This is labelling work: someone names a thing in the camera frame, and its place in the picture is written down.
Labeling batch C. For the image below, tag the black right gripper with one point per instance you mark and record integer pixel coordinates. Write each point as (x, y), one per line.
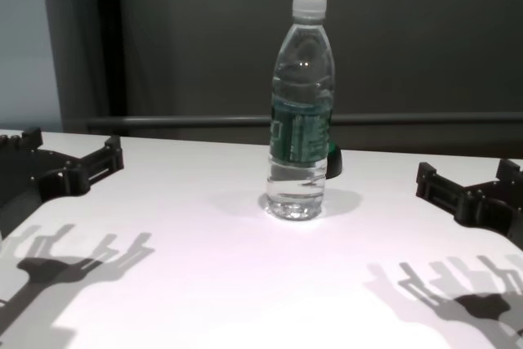
(498, 210)

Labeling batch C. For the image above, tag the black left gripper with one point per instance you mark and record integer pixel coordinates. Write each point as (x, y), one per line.
(24, 177)

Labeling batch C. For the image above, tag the clear plastic water bottle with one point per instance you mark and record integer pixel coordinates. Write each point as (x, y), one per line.
(300, 79)

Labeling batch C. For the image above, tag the black green push button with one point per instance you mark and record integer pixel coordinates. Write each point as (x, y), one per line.
(336, 163)

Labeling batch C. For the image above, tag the thin grey wall rail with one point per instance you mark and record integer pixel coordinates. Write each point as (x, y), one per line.
(184, 121)

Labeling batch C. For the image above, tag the dark vertical wall post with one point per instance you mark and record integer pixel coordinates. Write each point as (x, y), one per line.
(110, 38)

